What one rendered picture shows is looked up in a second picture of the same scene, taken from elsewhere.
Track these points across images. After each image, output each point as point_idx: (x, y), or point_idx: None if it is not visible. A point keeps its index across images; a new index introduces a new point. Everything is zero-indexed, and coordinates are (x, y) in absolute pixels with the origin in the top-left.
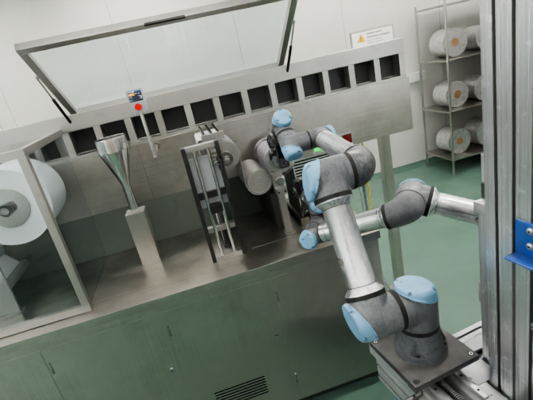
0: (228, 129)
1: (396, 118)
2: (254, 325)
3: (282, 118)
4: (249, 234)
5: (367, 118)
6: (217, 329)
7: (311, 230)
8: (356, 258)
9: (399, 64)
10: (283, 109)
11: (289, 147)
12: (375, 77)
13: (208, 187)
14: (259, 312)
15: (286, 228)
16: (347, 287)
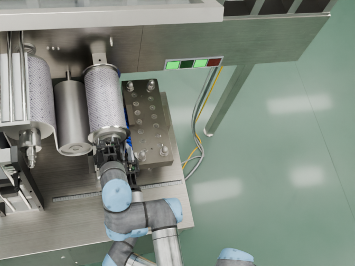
0: (46, 36)
1: (285, 51)
2: (41, 257)
3: (117, 205)
4: (54, 163)
5: (250, 47)
6: (0, 263)
7: (118, 263)
8: None
9: (329, 0)
10: (122, 192)
11: (115, 234)
12: (289, 9)
13: (0, 178)
14: (48, 254)
15: (99, 180)
16: (143, 238)
